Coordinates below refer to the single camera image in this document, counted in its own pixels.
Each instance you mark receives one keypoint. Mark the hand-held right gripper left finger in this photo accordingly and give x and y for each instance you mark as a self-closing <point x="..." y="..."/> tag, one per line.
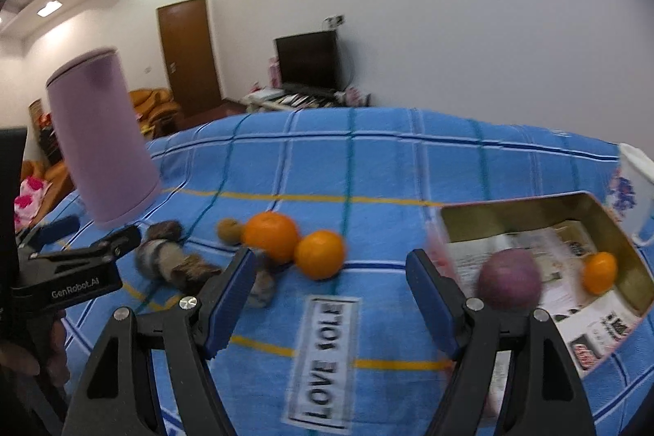
<point x="232" y="308"/>

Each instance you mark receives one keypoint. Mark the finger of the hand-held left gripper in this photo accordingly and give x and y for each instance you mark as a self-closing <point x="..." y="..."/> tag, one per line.
<point x="97" y="249"/>
<point x="56" y="229"/>

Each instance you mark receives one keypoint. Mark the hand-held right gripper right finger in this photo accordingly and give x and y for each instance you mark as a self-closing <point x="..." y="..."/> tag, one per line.
<point x="432" y="308"/>

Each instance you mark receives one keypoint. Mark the person's left hand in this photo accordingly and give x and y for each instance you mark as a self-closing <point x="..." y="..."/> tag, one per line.
<point x="53" y="344"/>

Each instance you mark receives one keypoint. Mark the pink floral cloth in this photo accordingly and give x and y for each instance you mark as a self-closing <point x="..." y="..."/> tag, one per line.
<point x="28" y="203"/>

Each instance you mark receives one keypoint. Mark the orange sofa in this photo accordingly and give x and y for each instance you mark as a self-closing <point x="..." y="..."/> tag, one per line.
<point x="53" y="180"/>
<point x="153" y="109"/>

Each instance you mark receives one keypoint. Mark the brown mottled oblong item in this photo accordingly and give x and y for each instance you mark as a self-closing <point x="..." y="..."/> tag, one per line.
<point x="168" y="257"/>

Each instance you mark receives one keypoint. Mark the small brown kiwi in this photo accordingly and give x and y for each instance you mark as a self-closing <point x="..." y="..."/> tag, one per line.
<point x="231" y="231"/>

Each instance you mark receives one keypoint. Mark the purple round fruit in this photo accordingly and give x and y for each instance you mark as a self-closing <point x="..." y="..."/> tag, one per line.
<point x="510" y="280"/>

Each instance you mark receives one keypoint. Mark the dark red shelf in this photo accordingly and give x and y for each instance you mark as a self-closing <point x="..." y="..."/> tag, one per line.
<point x="43" y="129"/>

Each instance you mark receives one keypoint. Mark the purple cylindrical container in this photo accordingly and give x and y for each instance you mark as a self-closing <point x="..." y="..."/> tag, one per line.
<point x="102" y="139"/>

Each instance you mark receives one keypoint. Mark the printed paper lining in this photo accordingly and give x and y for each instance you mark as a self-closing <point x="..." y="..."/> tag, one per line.
<point x="541" y="242"/>

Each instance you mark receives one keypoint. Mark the blue plaid blanket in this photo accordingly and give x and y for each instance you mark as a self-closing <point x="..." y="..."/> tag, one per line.
<point x="388" y="160"/>

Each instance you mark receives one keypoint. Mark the small orange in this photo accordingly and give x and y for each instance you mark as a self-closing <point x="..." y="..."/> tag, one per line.
<point x="600" y="272"/>

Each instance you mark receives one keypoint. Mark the brown wooden door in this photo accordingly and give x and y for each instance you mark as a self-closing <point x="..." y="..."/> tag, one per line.
<point x="188" y="58"/>

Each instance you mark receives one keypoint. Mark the square ceiling light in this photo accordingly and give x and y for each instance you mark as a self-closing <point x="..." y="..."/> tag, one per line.
<point x="48" y="9"/>

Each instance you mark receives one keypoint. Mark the pink patterned item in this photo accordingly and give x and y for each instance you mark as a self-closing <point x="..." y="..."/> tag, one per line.
<point x="355" y="96"/>

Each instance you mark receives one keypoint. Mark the white floral mug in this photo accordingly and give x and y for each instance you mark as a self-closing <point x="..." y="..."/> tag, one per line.
<point x="631" y="191"/>

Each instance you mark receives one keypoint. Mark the pink box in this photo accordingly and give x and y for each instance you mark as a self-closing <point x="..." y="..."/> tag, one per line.
<point x="274" y="72"/>

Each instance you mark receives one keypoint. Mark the black television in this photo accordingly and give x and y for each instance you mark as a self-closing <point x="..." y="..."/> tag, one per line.
<point x="307" y="58"/>

